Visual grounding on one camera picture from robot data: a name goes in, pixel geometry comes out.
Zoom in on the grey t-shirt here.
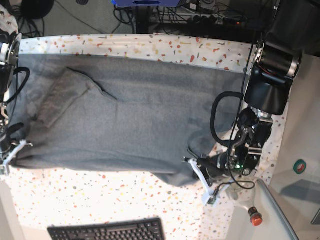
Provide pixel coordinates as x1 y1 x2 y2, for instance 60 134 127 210
12 55 243 187

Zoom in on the clear glass bottle orange cap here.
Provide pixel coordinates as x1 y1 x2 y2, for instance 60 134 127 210
225 180 263 227

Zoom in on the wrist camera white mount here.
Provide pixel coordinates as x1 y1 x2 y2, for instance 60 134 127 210
0 139 33 176
183 157 234 208

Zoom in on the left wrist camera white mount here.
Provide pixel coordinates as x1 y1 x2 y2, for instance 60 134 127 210
183 157 234 208

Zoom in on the black power strip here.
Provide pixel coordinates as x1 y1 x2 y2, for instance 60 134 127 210
188 14 241 26

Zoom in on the black keyboard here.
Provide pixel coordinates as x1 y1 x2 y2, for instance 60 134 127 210
47 218 166 240

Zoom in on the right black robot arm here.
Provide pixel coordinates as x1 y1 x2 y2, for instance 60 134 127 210
0 0 30 162

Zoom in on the blue box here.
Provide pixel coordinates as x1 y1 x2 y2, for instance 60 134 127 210
111 0 186 8

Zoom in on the terrazzo pattern tablecloth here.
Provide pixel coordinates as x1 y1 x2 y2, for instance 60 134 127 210
0 32 297 240

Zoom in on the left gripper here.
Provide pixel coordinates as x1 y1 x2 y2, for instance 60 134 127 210
196 152 230 187

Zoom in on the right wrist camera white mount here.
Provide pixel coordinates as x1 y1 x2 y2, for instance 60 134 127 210
0 139 33 176

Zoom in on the green tape roll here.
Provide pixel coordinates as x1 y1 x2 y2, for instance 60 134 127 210
293 159 307 175

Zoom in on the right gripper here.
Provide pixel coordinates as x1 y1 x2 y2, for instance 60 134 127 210
0 122 24 160

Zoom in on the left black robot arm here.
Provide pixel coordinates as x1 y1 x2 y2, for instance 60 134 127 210
189 0 320 187

